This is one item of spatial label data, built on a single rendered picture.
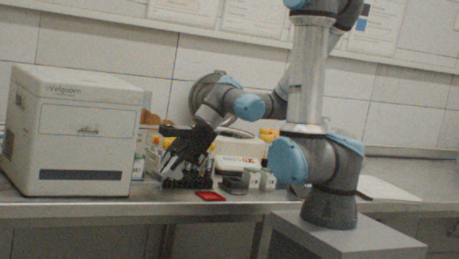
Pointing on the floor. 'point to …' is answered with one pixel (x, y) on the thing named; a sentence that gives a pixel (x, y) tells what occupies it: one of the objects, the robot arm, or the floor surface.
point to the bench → (184, 204)
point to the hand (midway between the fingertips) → (158, 177)
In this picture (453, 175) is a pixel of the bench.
